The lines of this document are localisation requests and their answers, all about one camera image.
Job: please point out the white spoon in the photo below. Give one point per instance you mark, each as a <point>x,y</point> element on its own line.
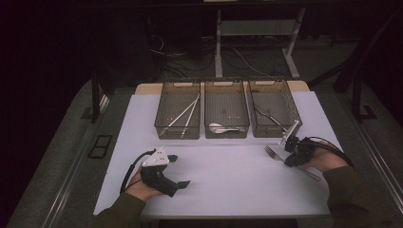
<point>226,129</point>

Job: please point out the translucent grey plastic bin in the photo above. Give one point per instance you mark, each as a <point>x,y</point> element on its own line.
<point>225,104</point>
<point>172,104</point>
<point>275,101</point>

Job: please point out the metal table knife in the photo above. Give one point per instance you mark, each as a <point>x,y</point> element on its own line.
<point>269,116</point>

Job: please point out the white metal desk frame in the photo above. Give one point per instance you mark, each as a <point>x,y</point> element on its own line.
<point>218,47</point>

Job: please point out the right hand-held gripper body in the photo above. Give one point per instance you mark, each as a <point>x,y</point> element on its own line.
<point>302,148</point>

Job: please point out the person's left hand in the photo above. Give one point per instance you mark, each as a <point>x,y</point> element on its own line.
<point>139,188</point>

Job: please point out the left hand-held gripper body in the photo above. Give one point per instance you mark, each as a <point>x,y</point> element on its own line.
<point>157,179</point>

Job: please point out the person's right hand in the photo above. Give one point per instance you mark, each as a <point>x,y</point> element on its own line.
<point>329,160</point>

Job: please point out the white table cover sheet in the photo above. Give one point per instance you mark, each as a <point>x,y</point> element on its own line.
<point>234,196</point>

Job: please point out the metal floor rail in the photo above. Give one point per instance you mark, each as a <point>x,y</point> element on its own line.
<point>377,158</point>
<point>72,171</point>

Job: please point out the black metal stand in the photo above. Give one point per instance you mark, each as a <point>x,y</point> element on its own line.
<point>356,98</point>
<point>95,95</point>

